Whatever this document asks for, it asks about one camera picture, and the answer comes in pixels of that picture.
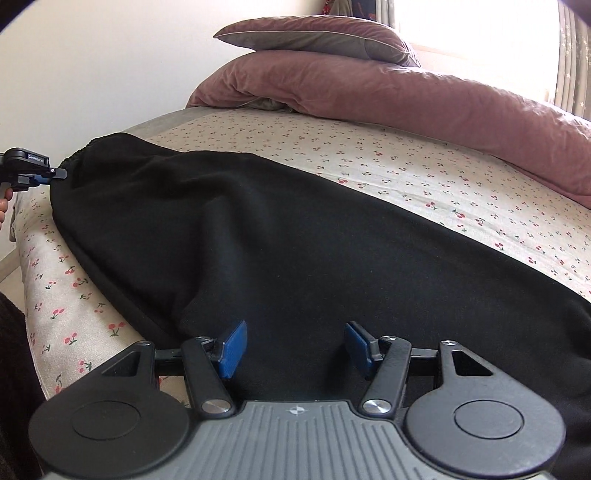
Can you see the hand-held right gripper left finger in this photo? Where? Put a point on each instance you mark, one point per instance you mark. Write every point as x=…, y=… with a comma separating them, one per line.
x=233, y=348

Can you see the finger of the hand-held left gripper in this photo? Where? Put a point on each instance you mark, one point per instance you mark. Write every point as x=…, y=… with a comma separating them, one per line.
x=48, y=176

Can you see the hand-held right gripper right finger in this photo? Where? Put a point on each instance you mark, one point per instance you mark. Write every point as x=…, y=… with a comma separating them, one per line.
x=359, y=348

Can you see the black pants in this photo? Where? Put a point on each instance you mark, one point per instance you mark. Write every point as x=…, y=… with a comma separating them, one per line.
x=286, y=258

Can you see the person's left hand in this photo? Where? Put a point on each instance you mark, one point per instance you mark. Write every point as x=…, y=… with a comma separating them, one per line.
x=2, y=205

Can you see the cherry print bed sheet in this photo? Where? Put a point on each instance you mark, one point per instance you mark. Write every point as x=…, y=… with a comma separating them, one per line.
x=415, y=184

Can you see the person's dark clothing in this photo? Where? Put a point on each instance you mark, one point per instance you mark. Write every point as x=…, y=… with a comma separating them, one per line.
x=18, y=392

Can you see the pink duvet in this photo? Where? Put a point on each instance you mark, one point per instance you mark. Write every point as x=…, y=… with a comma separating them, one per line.
x=392, y=87

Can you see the pink and grey pillow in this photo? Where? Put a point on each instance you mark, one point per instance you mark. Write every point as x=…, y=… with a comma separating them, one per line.
x=318, y=37

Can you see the red floral hanging garment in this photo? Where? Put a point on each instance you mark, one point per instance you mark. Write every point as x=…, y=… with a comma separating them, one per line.
x=326, y=5

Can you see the bright window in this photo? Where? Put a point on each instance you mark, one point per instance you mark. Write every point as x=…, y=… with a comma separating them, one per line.
x=480, y=37

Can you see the beige hanging garment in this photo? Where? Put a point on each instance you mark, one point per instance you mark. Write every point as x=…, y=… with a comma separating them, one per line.
x=340, y=7

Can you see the grey star print curtain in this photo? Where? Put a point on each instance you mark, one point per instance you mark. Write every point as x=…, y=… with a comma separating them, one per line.
x=388, y=11
x=575, y=55

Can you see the dark floral hanging garment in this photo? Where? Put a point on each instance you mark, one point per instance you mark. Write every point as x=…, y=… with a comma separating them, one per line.
x=364, y=9

